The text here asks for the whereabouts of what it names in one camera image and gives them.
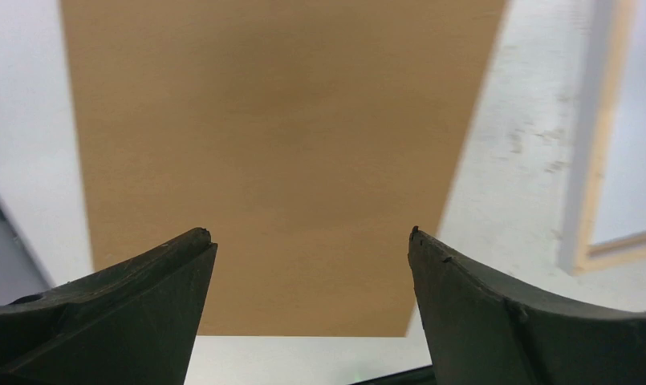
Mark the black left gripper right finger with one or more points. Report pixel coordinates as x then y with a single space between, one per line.
485 327

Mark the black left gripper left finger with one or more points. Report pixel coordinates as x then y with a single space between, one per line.
132 323

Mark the light wooden picture frame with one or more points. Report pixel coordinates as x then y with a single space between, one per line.
604 221

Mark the brown backing board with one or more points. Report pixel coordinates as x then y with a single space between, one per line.
308 137

